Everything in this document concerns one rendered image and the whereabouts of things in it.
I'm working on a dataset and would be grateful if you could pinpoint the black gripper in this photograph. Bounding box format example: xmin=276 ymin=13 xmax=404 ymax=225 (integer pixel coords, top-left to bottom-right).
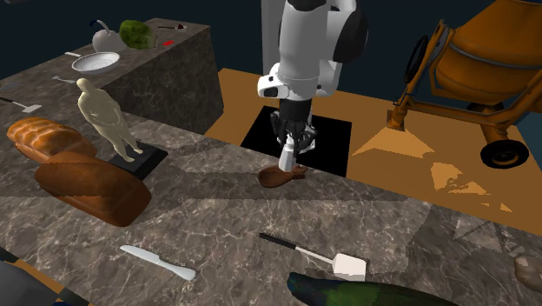
xmin=270 ymin=98 xmax=318 ymax=156

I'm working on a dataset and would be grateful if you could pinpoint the black robot stand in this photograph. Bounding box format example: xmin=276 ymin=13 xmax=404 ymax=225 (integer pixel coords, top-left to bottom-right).
xmin=240 ymin=105 xmax=353 ymax=178

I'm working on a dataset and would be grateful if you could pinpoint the dark green rounded object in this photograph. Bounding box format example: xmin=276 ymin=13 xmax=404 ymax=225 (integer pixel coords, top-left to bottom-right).
xmin=286 ymin=271 xmax=459 ymax=306

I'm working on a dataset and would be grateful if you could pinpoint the silver table knife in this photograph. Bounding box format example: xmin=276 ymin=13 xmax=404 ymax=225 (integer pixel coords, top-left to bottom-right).
xmin=119 ymin=244 xmax=197 ymax=282

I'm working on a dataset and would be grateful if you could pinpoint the green lettuce head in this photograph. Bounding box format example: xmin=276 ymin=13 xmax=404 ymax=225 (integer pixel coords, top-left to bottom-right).
xmin=118 ymin=19 xmax=157 ymax=50

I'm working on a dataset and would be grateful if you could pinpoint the beige figure on black base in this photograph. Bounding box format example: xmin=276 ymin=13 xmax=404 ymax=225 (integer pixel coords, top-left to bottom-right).
xmin=76 ymin=77 xmax=169 ymax=182

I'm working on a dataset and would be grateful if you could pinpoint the orange concrete mixer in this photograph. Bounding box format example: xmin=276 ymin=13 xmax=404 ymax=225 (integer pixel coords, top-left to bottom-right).
xmin=386 ymin=0 xmax=542 ymax=170

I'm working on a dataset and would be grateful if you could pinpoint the smooth brown bread loaf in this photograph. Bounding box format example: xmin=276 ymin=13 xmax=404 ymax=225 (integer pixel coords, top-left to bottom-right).
xmin=34 ymin=150 xmax=153 ymax=228

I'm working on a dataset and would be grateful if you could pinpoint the white pear-shaped vase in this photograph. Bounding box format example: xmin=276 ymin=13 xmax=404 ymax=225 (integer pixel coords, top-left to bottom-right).
xmin=89 ymin=19 xmax=127 ymax=54

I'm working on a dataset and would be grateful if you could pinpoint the braided golden bread loaf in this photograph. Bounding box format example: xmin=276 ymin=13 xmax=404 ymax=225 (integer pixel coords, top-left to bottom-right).
xmin=6 ymin=116 xmax=98 ymax=164

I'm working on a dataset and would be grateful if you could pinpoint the brownish grey stone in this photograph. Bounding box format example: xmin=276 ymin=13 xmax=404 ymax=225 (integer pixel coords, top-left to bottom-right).
xmin=513 ymin=255 xmax=542 ymax=294

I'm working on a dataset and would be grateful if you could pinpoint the white spatula with black handle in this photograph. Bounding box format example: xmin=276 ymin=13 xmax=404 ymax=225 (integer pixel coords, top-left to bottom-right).
xmin=258 ymin=231 xmax=367 ymax=283

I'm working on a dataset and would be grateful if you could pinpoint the grey spatula with dark handle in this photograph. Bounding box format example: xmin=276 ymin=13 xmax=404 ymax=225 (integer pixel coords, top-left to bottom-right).
xmin=0 ymin=96 xmax=43 ymax=114

